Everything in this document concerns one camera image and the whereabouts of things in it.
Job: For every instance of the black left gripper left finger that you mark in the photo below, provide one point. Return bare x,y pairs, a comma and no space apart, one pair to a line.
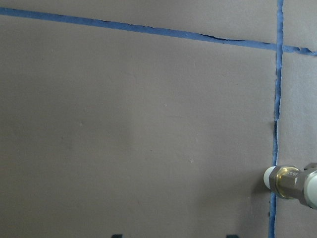
117,236

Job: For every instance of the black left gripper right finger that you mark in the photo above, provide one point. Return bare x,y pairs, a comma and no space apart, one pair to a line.
232,236

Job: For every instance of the white brass PPR valve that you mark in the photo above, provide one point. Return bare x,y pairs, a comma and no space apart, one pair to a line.
288,182

